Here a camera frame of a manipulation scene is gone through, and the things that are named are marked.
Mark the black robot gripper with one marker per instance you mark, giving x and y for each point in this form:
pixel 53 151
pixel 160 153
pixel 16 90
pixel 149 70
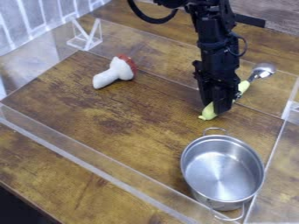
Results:
pixel 213 21

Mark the stainless steel pot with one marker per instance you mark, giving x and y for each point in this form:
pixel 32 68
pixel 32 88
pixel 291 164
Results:
pixel 224 173

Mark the black strip on table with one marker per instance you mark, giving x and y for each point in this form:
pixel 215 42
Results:
pixel 248 20

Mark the clear acrylic barrier wall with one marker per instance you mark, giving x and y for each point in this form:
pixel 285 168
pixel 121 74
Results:
pixel 90 154

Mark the clear acrylic triangle bracket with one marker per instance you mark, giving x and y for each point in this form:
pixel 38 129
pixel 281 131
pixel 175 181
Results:
pixel 85 40

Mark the red and white toy mushroom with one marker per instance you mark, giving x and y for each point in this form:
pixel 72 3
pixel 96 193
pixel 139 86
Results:
pixel 121 70

